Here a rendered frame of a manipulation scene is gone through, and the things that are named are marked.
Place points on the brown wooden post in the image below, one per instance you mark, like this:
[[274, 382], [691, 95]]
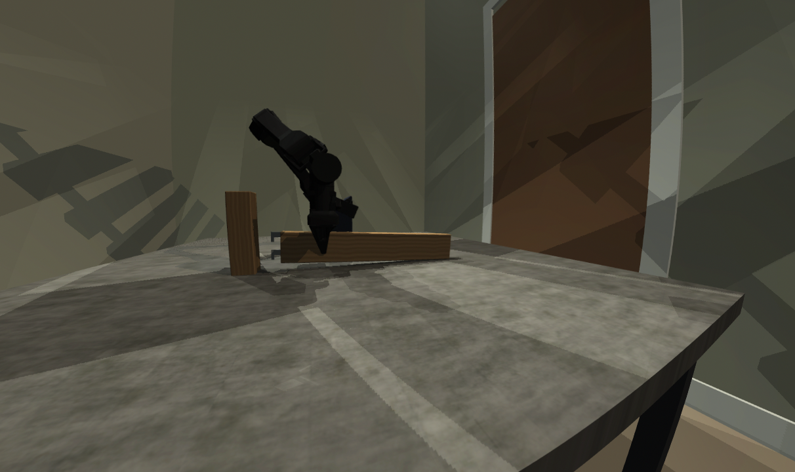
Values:
[[242, 227]]

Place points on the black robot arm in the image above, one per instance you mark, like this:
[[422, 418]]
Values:
[[300, 152]]

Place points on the brown wooden board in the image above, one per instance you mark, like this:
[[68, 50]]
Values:
[[301, 247]]

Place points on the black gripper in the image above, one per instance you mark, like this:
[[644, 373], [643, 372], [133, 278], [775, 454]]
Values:
[[320, 219]]

